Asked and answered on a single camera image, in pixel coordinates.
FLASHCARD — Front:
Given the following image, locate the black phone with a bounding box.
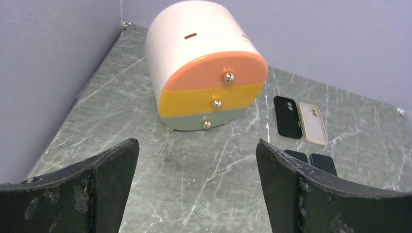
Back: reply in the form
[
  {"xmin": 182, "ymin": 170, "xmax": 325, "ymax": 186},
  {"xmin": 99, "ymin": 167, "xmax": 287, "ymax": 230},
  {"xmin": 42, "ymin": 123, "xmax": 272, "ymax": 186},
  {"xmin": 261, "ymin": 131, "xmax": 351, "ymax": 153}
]
[{"xmin": 284, "ymin": 150, "xmax": 309, "ymax": 164}]

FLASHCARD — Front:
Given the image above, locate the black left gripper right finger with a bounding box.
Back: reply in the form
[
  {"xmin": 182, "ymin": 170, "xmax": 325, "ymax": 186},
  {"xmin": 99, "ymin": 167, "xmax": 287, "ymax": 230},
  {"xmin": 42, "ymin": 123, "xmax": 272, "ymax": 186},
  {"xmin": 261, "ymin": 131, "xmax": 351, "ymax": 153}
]
[{"xmin": 256, "ymin": 139, "xmax": 412, "ymax": 233}]

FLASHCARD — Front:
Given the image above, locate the black phone case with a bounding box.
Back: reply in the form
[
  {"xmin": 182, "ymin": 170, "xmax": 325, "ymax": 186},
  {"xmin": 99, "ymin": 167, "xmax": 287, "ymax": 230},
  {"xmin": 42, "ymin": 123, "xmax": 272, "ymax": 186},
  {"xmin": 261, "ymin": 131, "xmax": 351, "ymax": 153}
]
[{"xmin": 274, "ymin": 96, "xmax": 303, "ymax": 139}]

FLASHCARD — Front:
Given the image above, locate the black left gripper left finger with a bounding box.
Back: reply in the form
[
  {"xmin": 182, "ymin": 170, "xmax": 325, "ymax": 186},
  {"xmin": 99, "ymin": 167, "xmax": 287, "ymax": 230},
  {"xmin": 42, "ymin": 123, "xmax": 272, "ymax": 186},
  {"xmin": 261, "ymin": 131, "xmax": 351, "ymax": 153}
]
[{"xmin": 0, "ymin": 138, "xmax": 139, "ymax": 233}]

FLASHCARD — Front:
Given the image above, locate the cream pink phone case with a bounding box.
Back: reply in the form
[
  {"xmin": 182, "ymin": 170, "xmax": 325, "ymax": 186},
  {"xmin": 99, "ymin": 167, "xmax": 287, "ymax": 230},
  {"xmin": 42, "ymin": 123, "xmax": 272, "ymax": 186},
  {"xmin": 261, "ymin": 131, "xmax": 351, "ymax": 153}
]
[{"xmin": 298, "ymin": 102, "xmax": 328, "ymax": 146}]

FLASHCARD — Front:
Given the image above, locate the white cylindrical drawer box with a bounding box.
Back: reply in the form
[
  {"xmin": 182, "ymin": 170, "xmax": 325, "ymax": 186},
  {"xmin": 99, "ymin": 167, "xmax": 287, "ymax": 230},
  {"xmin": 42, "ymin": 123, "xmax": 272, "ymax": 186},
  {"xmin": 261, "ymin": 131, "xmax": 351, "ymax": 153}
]
[{"xmin": 145, "ymin": 0, "xmax": 268, "ymax": 132}]

